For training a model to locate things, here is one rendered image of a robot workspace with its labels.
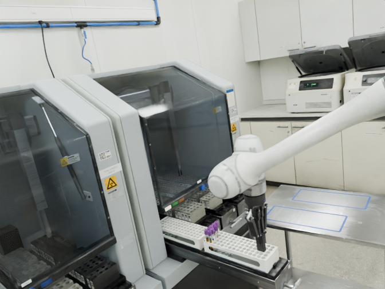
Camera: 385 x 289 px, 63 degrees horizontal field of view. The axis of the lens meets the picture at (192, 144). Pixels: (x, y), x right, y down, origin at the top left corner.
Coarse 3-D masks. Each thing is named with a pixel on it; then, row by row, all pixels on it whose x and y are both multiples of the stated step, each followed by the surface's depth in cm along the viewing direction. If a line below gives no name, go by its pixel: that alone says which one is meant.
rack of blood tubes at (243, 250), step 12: (204, 240) 133; (216, 240) 132; (228, 240) 131; (240, 240) 129; (252, 240) 128; (216, 252) 130; (228, 252) 131; (240, 252) 121; (252, 252) 120; (264, 252) 119; (276, 252) 119; (252, 264) 122; (264, 264) 114
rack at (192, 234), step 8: (168, 224) 152; (176, 224) 151; (184, 224) 150; (192, 224) 149; (168, 232) 147; (176, 232) 143; (184, 232) 142; (192, 232) 141; (200, 232) 141; (176, 240) 145; (184, 240) 146; (192, 240) 137; (200, 240) 135; (200, 248) 136
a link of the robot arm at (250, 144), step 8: (240, 136) 110; (248, 136) 107; (256, 136) 108; (240, 144) 106; (248, 144) 105; (256, 144) 106; (240, 152) 106; (248, 152) 105; (256, 152) 106; (264, 176) 110
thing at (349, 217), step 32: (288, 192) 175; (320, 192) 169; (352, 192) 163; (288, 224) 143; (320, 224) 139; (352, 224) 135; (384, 224) 131; (288, 256) 196; (384, 256) 120; (256, 288) 163; (288, 288) 179; (320, 288) 175; (352, 288) 172
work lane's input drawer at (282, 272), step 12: (168, 240) 148; (180, 252) 142; (192, 252) 137; (204, 252) 133; (204, 264) 134; (216, 264) 129; (228, 264) 125; (240, 264) 122; (276, 264) 118; (288, 264) 119; (240, 276) 122; (252, 276) 118; (264, 276) 115; (276, 276) 113; (288, 276) 120; (264, 288) 115; (276, 288) 112
